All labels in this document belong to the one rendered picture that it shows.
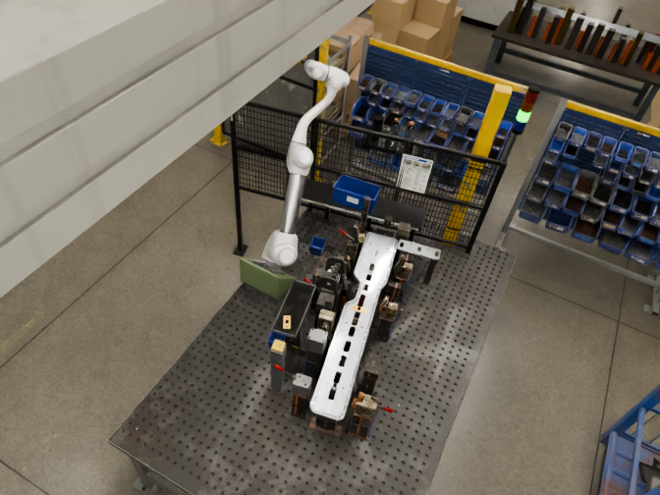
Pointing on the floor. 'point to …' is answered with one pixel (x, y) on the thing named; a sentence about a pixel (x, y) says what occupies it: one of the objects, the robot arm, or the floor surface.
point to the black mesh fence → (341, 171)
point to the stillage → (632, 454)
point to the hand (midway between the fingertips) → (302, 60)
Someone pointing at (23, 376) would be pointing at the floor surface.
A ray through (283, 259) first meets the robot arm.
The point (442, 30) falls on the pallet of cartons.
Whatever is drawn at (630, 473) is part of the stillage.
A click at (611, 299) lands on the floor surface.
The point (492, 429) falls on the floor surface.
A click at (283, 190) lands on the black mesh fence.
